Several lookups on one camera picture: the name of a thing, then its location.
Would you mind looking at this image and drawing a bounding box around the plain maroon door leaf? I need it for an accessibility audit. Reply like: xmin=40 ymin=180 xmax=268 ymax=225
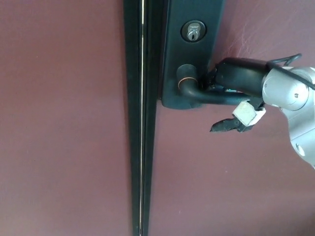
xmin=0 ymin=0 xmax=135 ymax=236

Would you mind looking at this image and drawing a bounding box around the maroon door leaf with handle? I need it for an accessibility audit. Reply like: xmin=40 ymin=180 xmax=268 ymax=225
xmin=150 ymin=0 xmax=315 ymax=236

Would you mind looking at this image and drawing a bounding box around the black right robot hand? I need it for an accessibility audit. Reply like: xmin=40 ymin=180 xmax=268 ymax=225
xmin=200 ymin=58 xmax=271 ymax=133

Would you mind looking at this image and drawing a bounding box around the black handle backplate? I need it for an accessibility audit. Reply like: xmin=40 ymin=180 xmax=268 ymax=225
xmin=161 ymin=0 xmax=224 ymax=109

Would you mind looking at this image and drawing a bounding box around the silver lock cylinder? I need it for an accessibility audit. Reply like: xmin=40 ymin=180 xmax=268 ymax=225
xmin=181 ymin=21 xmax=207 ymax=42

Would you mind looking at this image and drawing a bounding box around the black door edge seal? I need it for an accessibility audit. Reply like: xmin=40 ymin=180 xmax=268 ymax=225
xmin=122 ymin=0 xmax=144 ymax=236
xmin=140 ymin=0 xmax=171 ymax=236

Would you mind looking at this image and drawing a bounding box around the black lever door handle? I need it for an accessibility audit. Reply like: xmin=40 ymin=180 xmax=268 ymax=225
xmin=176 ymin=63 xmax=250 ymax=107

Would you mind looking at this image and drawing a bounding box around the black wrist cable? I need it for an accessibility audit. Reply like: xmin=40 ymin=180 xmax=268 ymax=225
xmin=267 ymin=53 xmax=315 ymax=90

